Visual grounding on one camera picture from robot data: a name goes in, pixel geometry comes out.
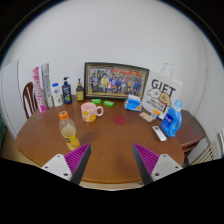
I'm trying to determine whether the pink mug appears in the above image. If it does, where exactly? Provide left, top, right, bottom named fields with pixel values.
left=80, top=102, right=104, bottom=123

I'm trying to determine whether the white board panel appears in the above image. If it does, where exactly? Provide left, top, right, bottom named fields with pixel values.
left=0, top=59, right=26, bottom=139

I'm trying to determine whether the white radiator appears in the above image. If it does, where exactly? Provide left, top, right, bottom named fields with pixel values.
left=191, top=139, right=219, bottom=165

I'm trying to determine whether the white blue-capped shampoo bottle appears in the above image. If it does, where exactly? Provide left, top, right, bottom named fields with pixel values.
left=51, top=82, right=64, bottom=108

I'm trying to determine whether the green-white tall box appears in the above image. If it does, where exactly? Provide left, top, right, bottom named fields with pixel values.
left=41, top=63, right=55, bottom=109

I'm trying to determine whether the white remote control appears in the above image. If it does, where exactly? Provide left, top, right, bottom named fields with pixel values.
left=152, top=125, right=167, bottom=142

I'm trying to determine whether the round red coaster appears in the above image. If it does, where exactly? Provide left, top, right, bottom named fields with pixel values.
left=112, top=115, right=128, bottom=126

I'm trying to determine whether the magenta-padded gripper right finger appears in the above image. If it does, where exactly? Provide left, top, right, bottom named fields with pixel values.
left=132, top=143, right=184, bottom=186

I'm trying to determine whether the blue detergent bottle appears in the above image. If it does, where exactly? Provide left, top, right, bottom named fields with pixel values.
left=160, top=99, right=184, bottom=138

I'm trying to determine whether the small puzzle cube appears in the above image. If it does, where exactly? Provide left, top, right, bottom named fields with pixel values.
left=151, top=109, right=161, bottom=120

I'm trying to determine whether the orange-capped juice bottle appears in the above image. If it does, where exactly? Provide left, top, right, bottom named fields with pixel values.
left=58, top=110, right=81, bottom=152

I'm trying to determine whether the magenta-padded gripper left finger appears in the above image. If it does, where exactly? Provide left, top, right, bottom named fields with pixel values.
left=40, top=143, right=92, bottom=186

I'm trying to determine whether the blue-white tissue pack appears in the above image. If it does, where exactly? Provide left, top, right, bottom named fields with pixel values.
left=124, top=94, right=143, bottom=112

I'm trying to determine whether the brown yellow pump bottle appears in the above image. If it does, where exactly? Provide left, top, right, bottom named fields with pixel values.
left=75, top=78, right=85, bottom=102

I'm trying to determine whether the brown wooden chair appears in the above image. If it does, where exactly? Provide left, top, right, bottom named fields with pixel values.
left=22, top=81, right=39, bottom=120

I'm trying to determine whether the white paper gift bag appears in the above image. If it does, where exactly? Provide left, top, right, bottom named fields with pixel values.
left=142, top=62, right=184, bottom=120

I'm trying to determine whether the brown wooden side cabinet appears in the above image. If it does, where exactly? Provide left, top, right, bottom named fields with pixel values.
left=174, top=110, right=207, bottom=154

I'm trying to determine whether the framed group photo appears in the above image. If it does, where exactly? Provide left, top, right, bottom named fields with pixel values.
left=83, top=61, right=150, bottom=101

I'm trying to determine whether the pink-white tall box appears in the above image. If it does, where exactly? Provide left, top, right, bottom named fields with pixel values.
left=31, top=65, right=48, bottom=114

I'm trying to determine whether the small floral packet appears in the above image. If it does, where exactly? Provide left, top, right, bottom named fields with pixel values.
left=138, top=111, right=155, bottom=123

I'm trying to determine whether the dark blue pump bottle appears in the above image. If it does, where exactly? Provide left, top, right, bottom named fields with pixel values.
left=61, top=76, right=73, bottom=105

